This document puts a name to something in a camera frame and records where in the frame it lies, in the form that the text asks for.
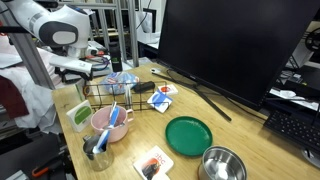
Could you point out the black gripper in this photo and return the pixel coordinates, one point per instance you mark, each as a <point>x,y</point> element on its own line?
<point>75,76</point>

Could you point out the white and green book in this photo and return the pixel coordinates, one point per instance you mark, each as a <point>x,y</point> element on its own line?
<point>81,115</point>

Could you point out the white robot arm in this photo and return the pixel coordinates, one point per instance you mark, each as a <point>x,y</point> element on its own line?
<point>56,23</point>

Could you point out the white book with blue stripe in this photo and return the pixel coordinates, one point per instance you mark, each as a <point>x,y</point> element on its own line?
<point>160,100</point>

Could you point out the white red abc book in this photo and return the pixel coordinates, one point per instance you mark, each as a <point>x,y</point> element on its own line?
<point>156,161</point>

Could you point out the blue white plastic bag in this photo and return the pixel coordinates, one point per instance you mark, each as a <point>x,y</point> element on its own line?
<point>118,80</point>

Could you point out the black box with green label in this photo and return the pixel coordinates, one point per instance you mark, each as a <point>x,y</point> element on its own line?
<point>115,56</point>

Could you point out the white cloth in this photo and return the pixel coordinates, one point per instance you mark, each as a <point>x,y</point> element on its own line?
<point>36,100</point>

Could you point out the blue white plastic spoon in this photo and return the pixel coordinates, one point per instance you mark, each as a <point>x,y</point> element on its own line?
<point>114,116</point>
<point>101,140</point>

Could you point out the dark red cloth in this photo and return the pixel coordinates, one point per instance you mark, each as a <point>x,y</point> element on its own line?
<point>11,98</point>

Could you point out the black glasses case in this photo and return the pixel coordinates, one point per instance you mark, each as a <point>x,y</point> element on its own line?
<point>144,87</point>

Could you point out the steel measuring cup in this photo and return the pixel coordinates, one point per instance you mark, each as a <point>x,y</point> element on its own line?
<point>100,161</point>

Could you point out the white card with orange circle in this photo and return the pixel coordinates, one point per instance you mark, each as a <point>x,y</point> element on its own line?
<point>167,89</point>

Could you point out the green round plate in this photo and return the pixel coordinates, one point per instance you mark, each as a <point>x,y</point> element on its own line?
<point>188,136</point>

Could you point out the black monitor stand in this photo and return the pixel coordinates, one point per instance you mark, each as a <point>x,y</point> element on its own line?
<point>206,98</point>

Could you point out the large black computer monitor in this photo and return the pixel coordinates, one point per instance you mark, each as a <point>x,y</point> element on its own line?
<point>233,43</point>

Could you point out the stainless steel bowl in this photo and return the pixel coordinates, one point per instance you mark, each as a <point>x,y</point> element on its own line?
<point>220,165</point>

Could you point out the black keyboard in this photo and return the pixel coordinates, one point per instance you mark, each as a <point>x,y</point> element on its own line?
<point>293,130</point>

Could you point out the aluminium frame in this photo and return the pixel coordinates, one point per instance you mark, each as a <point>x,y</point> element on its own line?
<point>133,33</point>

